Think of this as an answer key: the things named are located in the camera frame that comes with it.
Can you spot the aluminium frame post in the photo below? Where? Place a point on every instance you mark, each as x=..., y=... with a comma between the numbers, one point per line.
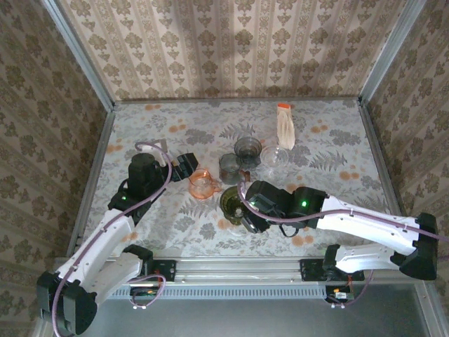
x=389, y=52
x=80, y=59

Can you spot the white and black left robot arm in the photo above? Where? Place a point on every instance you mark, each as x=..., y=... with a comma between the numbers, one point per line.
x=105, y=231

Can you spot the clear glass coffee dripper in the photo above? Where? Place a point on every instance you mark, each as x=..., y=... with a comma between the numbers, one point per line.
x=273, y=156

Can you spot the green glass coffee dripper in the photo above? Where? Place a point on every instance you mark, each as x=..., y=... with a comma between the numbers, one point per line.
x=229, y=203

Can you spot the grey metal panel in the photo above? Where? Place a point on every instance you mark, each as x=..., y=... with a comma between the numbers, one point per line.
x=245, y=319

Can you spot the pink glass coffee server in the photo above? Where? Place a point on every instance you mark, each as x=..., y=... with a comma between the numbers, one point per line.
x=201, y=184

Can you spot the aluminium table edge rail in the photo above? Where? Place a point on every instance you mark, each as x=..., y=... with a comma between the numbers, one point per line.
x=228, y=101
x=379, y=154
x=98, y=158

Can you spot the grey glass coffee dripper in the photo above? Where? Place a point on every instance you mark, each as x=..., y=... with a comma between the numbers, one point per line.
x=247, y=149

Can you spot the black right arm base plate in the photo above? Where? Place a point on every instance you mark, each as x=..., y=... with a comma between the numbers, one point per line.
x=310, y=270

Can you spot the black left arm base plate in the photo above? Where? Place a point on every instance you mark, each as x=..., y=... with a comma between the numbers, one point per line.
x=168, y=270

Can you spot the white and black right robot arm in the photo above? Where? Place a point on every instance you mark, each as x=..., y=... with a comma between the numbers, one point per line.
x=368, y=224

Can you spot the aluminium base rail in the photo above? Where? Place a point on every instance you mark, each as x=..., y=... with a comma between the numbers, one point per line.
x=228, y=270

